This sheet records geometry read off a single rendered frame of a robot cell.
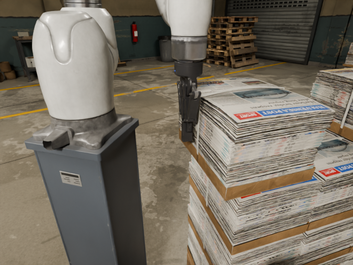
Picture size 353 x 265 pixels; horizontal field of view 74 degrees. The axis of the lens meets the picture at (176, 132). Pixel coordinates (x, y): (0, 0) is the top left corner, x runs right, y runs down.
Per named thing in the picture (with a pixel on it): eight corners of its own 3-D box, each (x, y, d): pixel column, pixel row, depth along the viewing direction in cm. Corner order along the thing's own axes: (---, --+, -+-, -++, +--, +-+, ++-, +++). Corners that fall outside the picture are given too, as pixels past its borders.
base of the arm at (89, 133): (16, 148, 52) (8, 124, 50) (79, 113, 71) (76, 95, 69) (86, 160, 48) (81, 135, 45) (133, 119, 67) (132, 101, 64)
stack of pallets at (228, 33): (229, 58, 807) (232, 16, 749) (252, 62, 744) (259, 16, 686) (203, 62, 728) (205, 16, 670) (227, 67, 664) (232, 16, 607)
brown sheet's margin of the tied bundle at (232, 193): (199, 166, 73) (200, 155, 71) (276, 152, 81) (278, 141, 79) (224, 202, 60) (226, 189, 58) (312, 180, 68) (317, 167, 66)
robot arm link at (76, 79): (36, 123, 50) (2, 8, 41) (61, 97, 67) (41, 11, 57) (113, 119, 52) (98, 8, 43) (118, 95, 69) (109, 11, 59)
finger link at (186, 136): (191, 118, 68) (193, 119, 68) (191, 139, 71) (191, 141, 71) (182, 120, 67) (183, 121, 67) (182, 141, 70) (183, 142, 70)
